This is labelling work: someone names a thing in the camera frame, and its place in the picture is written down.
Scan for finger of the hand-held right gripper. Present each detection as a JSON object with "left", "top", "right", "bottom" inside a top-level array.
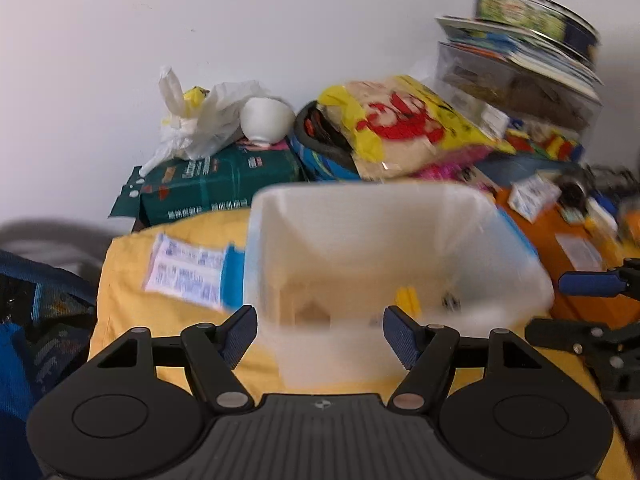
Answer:
[
  {"left": 557, "top": 258, "right": 640, "bottom": 298},
  {"left": 524, "top": 316, "right": 640, "bottom": 357}
]

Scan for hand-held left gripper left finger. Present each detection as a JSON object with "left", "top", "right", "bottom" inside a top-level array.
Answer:
[{"left": 87, "top": 305, "right": 258, "bottom": 413}]

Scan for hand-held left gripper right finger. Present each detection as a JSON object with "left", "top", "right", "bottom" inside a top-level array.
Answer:
[{"left": 382, "top": 305, "right": 551, "bottom": 413}]

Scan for white plastic bin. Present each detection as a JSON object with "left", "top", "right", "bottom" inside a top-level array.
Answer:
[{"left": 243, "top": 182, "right": 556, "bottom": 393}]

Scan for white paper slip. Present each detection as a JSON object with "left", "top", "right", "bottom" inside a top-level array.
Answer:
[{"left": 555, "top": 234, "right": 606, "bottom": 271}]

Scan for yellow toy piece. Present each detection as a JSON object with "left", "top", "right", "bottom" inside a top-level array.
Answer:
[{"left": 395, "top": 286, "right": 418, "bottom": 313}]

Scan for blue packet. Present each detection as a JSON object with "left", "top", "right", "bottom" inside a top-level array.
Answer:
[{"left": 220, "top": 244, "right": 247, "bottom": 308}]

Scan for orange box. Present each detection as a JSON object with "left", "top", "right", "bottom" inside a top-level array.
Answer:
[{"left": 495, "top": 187, "right": 640, "bottom": 331}]

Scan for light blue box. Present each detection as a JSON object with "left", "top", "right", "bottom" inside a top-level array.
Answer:
[{"left": 492, "top": 205, "right": 540, "bottom": 263}]

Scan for white printed packet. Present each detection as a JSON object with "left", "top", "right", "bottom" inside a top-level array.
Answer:
[{"left": 142, "top": 232, "right": 228, "bottom": 306}]

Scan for yellow blanket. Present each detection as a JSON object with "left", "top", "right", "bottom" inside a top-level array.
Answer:
[{"left": 90, "top": 207, "right": 631, "bottom": 480}]

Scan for black round device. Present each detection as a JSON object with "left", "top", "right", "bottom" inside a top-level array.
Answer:
[{"left": 559, "top": 172, "right": 593, "bottom": 208}]

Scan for small white box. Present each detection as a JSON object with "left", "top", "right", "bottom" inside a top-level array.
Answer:
[{"left": 509, "top": 175, "right": 561, "bottom": 223}]

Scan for colourful toy box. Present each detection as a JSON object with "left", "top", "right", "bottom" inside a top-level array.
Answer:
[{"left": 505, "top": 127, "right": 586, "bottom": 163}]

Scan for dark green carton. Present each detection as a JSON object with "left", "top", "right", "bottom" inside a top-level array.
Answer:
[{"left": 107, "top": 147, "right": 303, "bottom": 226}]

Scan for pink packet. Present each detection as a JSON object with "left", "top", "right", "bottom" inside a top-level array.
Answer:
[{"left": 415, "top": 160, "right": 496, "bottom": 186}]

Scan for black blue bag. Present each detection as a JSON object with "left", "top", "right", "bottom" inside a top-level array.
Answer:
[{"left": 290, "top": 101, "right": 361, "bottom": 181}]

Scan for yellow red snack bag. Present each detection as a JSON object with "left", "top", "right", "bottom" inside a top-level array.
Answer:
[{"left": 317, "top": 75, "right": 516, "bottom": 181}]

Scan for white plastic bag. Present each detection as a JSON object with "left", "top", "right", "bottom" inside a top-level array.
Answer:
[{"left": 140, "top": 66, "right": 281, "bottom": 178}]

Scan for white bowl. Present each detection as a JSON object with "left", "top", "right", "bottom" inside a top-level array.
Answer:
[{"left": 240, "top": 97, "right": 297, "bottom": 147}]

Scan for stack of picture books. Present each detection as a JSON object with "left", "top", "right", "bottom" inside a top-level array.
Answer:
[{"left": 435, "top": 15, "right": 603, "bottom": 133}]

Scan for blue patterned fabric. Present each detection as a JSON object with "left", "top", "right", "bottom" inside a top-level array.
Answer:
[{"left": 0, "top": 250, "right": 98, "bottom": 480}]

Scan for round decorated tin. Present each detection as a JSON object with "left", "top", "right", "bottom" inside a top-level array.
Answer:
[{"left": 474, "top": 0, "right": 601, "bottom": 68}]

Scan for black cables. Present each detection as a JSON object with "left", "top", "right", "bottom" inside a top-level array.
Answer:
[{"left": 590, "top": 165, "right": 640, "bottom": 196}]

